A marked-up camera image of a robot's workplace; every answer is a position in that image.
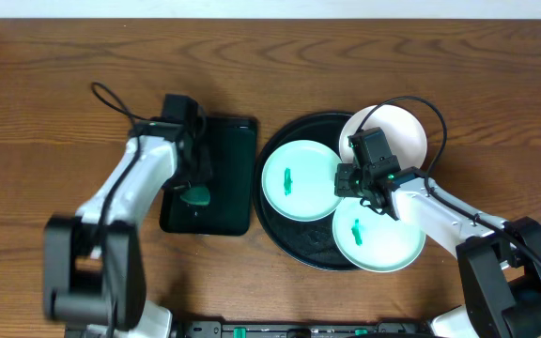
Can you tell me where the white pink plate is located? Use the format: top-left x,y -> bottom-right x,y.
339,105 -> 427,169

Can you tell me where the mint green plate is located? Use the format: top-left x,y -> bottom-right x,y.
261,140 -> 342,222
332,198 -> 426,272

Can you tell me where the black rectangular tray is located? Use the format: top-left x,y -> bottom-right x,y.
159,117 -> 257,236

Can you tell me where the green sponge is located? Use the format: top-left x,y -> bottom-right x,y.
179,185 -> 211,207

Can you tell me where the black round tray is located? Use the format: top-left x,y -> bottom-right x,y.
254,112 -> 359,270

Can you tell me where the mint green plate front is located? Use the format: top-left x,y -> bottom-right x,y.
332,198 -> 426,272

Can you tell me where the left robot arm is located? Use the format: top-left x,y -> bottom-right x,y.
42,121 -> 210,337

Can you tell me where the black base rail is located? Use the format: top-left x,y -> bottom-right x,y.
169,321 -> 434,338

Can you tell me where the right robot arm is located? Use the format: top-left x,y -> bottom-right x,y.
335,163 -> 541,338

